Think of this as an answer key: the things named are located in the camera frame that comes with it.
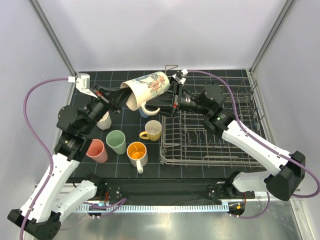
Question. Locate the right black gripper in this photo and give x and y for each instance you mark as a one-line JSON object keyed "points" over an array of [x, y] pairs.
{"points": [[165, 101]]}

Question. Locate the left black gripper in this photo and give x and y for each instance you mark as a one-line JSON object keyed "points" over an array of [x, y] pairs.
{"points": [[111, 99]]}

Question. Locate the beige patterned ceramic mug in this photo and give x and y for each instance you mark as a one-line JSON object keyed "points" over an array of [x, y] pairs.
{"points": [[146, 88]]}

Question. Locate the white faceted mug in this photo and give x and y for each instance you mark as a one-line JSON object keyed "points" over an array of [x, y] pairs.
{"points": [[105, 122]]}

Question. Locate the green plastic cup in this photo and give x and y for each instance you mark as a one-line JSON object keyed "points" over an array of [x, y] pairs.
{"points": [[116, 140]]}

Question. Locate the pink plastic cup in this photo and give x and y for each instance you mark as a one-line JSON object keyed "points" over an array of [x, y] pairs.
{"points": [[97, 151]]}

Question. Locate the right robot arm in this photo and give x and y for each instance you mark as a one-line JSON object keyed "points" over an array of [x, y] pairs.
{"points": [[283, 170]]}

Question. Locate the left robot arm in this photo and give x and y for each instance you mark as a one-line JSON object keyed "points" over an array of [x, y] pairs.
{"points": [[42, 215]]}

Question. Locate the blue plastic cup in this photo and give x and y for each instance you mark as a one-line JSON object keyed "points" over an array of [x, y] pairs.
{"points": [[143, 113]]}

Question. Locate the yellow ceramic mug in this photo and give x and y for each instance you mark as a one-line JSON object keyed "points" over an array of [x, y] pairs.
{"points": [[153, 131]]}

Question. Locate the black grid mat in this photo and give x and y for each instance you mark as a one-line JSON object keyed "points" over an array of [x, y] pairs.
{"points": [[132, 124]]}

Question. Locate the orange inside white mug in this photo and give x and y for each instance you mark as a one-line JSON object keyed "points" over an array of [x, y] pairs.
{"points": [[138, 156]]}

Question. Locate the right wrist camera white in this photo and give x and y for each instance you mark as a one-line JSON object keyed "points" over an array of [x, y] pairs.
{"points": [[180, 76]]}

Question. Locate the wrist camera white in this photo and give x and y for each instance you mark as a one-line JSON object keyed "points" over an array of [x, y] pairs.
{"points": [[180, 76], [82, 83]]}

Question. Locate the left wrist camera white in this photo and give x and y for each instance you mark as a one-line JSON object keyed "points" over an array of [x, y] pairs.
{"points": [[82, 83]]}

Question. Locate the grey wire dish rack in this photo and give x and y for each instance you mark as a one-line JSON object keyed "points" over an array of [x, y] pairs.
{"points": [[187, 140]]}

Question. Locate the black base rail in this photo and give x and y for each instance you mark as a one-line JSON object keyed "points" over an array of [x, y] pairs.
{"points": [[167, 191]]}

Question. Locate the left aluminium frame post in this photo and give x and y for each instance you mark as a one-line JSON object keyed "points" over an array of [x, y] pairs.
{"points": [[52, 35]]}

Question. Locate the aluminium frame post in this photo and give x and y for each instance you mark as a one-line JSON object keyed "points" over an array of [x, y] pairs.
{"points": [[285, 10], [52, 35]]}

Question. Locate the white slotted cable duct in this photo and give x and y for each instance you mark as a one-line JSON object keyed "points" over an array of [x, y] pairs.
{"points": [[224, 207]]}

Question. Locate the right aluminium frame post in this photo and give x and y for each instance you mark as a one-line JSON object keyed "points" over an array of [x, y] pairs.
{"points": [[285, 10]]}

